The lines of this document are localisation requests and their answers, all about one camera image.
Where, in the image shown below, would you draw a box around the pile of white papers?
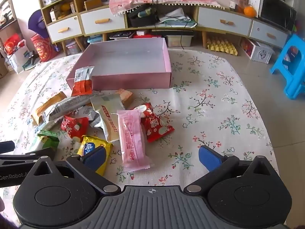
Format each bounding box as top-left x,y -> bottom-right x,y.
158,7 -> 198,28

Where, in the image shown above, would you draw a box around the grey stand base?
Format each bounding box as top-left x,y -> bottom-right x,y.
24,50 -> 39,71

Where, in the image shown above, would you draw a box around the brown cardboard box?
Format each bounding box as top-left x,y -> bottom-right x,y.
84,0 -> 103,10

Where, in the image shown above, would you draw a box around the red paper bag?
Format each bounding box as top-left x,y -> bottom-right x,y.
3,34 -> 23,55

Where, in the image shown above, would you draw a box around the golden snack packet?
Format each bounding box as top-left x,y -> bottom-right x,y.
31,92 -> 67,126

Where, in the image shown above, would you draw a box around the glass jar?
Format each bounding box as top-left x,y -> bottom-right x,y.
230,0 -> 246,11

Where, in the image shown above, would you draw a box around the pink long snack packet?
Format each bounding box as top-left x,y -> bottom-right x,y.
116,109 -> 151,173

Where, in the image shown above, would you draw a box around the white printed carton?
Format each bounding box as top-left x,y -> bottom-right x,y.
248,0 -> 262,17

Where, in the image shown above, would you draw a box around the blue plastic stool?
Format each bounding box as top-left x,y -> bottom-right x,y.
269,33 -> 305,99

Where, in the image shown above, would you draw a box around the silver long snack packet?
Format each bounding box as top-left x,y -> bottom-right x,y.
42,95 -> 97,122

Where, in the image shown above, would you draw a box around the clear storage bin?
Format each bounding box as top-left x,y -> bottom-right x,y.
165,35 -> 194,48

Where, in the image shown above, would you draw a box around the white cabinet drawer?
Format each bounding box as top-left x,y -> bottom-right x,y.
249,21 -> 289,48
46,17 -> 83,43
197,7 -> 252,32
80,11 -> 126,35

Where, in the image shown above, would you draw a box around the black white microwave oven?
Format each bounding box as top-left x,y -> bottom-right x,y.
257,0 -> 298,32

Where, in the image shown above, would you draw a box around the orange cracker packet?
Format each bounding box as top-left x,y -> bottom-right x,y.
115,88 -> 133,108

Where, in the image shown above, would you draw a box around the orange fruit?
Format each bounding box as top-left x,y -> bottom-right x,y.
243,6 -> 256,18

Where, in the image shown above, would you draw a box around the clear bin black top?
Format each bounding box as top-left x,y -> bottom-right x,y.
110,31 -> 134,41

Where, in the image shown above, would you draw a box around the purple sun hat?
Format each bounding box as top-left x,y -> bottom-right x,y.
28,9 -> 49,39

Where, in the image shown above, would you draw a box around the black storage case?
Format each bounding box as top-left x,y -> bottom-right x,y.
127,6 -> 160,28

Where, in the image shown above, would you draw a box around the yellow orange bag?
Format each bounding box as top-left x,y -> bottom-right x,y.
59,3 -> 71,18

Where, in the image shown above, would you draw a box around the red orange white snack packet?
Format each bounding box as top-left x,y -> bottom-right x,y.
71,65 -> 95,97

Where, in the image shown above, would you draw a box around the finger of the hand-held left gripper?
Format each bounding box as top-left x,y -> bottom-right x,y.
0,147 -> 55,168
0,141 -> 15,153

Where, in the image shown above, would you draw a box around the floral tablecloth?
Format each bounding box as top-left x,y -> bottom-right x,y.
0,49 -> 280,222

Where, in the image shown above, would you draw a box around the clear bin pink contents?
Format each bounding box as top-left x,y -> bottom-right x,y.
65,39 -> 81,55

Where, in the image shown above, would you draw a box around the white shopping bag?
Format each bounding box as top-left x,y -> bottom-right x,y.
6,39 -> 36,74

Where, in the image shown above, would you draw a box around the green snack packet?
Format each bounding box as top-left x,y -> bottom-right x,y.
36,129 -> 60,154

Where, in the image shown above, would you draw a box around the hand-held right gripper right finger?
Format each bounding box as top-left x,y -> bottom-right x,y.
184,145 -> 274,193

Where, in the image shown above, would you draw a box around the yellow snack packet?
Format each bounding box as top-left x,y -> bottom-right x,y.
77,135 -> 114,176

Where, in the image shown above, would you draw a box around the long wooden cabinet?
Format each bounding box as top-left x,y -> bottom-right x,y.
37,0 -> 297,55

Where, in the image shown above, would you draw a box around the clear bin blue lid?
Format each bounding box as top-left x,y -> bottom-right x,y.
87,35 -> 103,50

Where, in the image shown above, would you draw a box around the beige snack packet red label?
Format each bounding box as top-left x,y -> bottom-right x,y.
91,94 -> 126,142

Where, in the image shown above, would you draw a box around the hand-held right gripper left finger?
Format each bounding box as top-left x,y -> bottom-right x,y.
31,146 -> 118,193

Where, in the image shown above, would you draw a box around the red shoe box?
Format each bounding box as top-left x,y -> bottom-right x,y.
133,30 -> 165,39

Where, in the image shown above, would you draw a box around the yellow egg tray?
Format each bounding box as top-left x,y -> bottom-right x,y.
206,38 -> 239,56

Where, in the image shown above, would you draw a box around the pink cardboard box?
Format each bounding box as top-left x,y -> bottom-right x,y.
66,37 -> 172,91

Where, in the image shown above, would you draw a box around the red gift bag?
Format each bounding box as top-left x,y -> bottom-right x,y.
30,34 -> 59,62

